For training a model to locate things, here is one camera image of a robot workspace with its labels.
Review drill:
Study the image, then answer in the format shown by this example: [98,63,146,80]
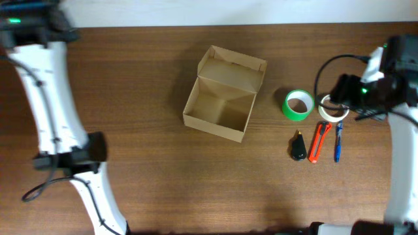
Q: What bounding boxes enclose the blue pen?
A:
[334,121,344,163]

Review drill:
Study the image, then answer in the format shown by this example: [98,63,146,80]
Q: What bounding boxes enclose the black glue bottle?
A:
[290,131,307,161]

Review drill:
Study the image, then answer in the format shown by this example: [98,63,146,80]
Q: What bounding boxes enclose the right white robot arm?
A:
[308,35,417,234]

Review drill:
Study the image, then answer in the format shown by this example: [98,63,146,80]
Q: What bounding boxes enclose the brown cardboard box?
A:
[182,45,268,143]

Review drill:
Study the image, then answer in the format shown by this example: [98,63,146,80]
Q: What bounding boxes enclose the white tape roll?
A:
[318,95,349,123]

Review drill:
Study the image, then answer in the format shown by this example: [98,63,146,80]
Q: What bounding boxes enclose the green tape roll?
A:
[282,89,315,121]

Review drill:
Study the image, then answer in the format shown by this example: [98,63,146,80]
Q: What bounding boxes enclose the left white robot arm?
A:
[1,1,131,234]

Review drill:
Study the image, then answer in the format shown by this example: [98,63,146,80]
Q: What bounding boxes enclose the orange utility knife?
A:
[308,121,332,163]

